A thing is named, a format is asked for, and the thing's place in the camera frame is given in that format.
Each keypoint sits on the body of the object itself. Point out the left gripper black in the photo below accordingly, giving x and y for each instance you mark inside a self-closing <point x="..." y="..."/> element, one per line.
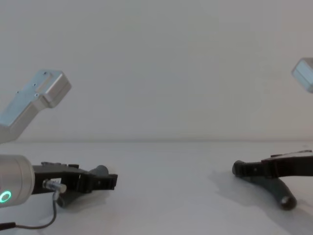
<point x="71" y="177"/>

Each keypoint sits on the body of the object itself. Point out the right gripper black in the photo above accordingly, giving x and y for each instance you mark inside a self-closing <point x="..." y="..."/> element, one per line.
<point x="288" y="165"/>

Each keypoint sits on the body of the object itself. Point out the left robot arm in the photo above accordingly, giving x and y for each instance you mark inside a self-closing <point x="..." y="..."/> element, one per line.
<point x="15" y="176"/>

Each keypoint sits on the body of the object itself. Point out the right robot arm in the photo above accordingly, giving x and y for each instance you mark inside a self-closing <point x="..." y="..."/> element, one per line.
<point x="304" y="74"/>

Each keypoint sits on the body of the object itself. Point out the white table cloth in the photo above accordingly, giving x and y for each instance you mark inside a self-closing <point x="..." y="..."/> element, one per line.
<point x="166" y="195"/>

